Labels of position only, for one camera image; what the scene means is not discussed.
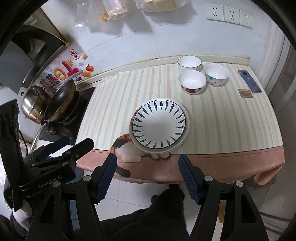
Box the white plate grey flower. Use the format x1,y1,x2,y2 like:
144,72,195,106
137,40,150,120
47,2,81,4
132,98,190,154

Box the white plate blue leaf pattern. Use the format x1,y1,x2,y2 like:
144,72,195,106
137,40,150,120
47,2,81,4
131,99,187,149

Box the white bowl red flowers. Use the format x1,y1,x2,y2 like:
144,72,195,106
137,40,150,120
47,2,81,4
178,70,207,95

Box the white bowl blue dots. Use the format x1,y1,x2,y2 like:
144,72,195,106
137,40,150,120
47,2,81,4
204,63,230,87

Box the left white gloved hand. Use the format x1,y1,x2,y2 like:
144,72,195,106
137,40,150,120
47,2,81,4
10,200,33,233

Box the black stove top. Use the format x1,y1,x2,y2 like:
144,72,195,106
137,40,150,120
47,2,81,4
39,87,95,146

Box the dark frying pan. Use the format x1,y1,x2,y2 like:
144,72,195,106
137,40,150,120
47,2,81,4
30,79,76,153

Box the steel pot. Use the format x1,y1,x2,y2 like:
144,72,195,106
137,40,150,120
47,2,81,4
21,85,51,124

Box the striped tablecloth with cat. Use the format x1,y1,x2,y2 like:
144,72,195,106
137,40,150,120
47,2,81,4
77,64,285,185

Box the range hood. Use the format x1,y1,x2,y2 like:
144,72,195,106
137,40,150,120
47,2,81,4
1,8,67,94

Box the brown label patch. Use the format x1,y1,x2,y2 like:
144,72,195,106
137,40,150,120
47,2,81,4
238,89,253,98

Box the blue smartphone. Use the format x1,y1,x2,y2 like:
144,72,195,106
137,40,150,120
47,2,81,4
238,70,262,94

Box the plastic food bag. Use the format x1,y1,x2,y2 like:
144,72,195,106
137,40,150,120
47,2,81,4
134,0,189,12
100,0,132,22

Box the colourful wall sticker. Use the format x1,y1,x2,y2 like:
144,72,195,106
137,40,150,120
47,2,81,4
35,47,95,91

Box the white wall socket panel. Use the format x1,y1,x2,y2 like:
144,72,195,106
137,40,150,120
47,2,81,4
205,4,253,29

